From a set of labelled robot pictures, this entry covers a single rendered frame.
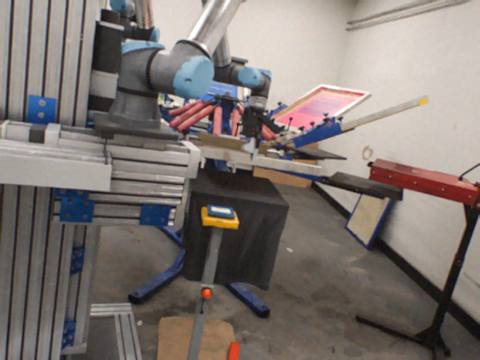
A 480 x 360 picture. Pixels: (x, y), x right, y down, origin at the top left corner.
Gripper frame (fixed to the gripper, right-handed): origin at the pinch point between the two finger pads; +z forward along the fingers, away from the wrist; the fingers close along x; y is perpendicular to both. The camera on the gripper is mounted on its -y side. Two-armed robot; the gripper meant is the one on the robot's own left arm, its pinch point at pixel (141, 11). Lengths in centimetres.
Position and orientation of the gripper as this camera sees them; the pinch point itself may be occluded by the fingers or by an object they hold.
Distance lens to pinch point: 232.4
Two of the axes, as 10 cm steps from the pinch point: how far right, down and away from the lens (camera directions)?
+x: 9.5, 3.3, 0.2
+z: 0.6, -2.3, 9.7
